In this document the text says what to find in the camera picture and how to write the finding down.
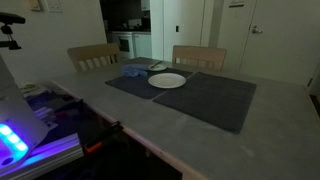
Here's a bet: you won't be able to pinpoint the blue microfiber towel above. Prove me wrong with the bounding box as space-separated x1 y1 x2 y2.
120 63 150 78

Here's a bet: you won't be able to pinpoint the white robot base blue lights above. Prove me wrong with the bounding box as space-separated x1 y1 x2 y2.
0 54 51 174

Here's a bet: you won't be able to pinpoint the large white plate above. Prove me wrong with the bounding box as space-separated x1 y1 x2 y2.
147 72 187 90

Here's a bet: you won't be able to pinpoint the small white plate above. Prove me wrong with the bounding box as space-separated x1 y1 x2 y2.
147 62 168 72

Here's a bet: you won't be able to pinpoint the door sign plate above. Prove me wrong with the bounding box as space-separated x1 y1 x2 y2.
228 0 245 8

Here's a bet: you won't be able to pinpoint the metal table knife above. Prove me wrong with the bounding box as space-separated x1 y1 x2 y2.
149 60 164 70

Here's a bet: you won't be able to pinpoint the small dark woven placemat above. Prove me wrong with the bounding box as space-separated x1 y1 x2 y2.
105 64 194 100

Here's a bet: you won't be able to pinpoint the large dark woven placemat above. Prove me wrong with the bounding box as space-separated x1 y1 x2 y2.
152 71 258 135

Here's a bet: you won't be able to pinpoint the white kitchen cabinet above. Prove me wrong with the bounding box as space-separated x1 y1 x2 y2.
133 32 153 59

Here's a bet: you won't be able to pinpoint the wooden slat-back chair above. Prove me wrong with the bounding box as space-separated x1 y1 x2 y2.
66 43 122 73
171 44 228 71

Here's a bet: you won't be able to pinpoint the white kitchen oven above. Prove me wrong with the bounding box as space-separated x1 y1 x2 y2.
111 31 135 60

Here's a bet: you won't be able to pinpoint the black orange bar clamp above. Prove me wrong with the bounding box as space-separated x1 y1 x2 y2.
82 120 124 155

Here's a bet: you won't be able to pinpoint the stack of papers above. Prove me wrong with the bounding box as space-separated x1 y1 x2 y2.
18 81 51 99

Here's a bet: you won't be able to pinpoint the white room door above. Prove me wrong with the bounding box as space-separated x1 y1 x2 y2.
239 0 320 87

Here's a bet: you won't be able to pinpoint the silver door lever handle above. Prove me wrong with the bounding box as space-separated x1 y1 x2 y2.
251 25 264 35

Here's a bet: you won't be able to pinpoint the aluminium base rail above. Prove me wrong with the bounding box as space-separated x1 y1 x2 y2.
0 133 84 180

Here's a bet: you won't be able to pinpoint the white wall light switch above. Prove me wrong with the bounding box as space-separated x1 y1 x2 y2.
44 0 64 14

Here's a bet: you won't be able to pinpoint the beige wall thermostat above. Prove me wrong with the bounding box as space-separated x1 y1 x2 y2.
27 0 43 12

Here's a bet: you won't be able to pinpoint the black camera on mount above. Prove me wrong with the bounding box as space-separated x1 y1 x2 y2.
0 11 26 51

